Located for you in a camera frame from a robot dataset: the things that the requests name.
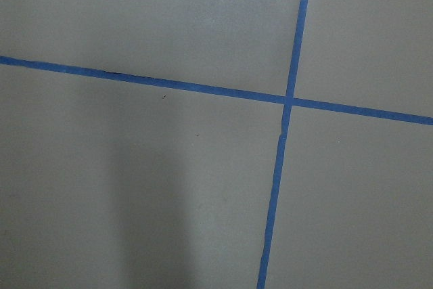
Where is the blue tape line lengthwise right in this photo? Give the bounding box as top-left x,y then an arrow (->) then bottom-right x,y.
256,0 -> 309,288

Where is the blue tape line crosswise far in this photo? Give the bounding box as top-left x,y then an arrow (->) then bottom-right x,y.
1,56 -> 432,126

